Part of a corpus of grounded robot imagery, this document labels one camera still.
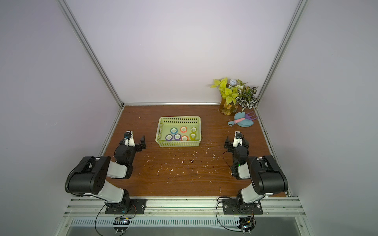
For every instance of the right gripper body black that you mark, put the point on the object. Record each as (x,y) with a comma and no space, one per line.
(229,145)

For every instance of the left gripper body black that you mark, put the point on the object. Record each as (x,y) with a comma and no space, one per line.
(131,151)

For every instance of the purple tape roll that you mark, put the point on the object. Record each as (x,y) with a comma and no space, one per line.
(169,137)
(177,137)

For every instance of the green perforated storage basket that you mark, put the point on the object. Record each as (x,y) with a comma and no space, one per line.
(166,123)

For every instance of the yellow tape roll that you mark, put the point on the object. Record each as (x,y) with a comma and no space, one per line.
(193,136)

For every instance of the clear amber tape roll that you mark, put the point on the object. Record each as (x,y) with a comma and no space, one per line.
(193,129)

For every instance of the blue tape roll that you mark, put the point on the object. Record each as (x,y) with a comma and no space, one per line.
(174,130)

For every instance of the red tape roll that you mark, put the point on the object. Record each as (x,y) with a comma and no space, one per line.
(183,129)
(184,138)

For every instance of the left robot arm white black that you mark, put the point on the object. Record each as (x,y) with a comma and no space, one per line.
(89,178)

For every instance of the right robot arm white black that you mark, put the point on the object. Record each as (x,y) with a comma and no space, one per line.
(266,178)

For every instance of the pink purple toy rake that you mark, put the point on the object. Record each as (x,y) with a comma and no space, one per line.
(242,116)

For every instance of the amber vase with flowers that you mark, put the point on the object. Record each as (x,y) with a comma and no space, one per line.
(228,109)

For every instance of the green leafy plant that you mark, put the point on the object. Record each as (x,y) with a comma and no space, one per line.
(234,90)

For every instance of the left controller board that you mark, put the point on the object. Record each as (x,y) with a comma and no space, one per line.
(121,225)

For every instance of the controller board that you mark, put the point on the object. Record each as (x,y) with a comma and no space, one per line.
(121,225)
(246,224)

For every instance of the right controller board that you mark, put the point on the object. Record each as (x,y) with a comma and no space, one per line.
(246,224)

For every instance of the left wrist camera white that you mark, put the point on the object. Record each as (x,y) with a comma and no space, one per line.
(129,139)

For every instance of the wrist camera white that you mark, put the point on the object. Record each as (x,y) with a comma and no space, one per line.
(129,139)
(238,139)

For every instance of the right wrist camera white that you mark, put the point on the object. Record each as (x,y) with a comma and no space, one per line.
(238,139)

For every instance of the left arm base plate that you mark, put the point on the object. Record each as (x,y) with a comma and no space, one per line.
(132,206)

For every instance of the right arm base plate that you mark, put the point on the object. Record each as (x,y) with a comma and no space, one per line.
(234,206)

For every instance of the aluminium front rail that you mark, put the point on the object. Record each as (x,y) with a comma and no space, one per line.
(187,206)

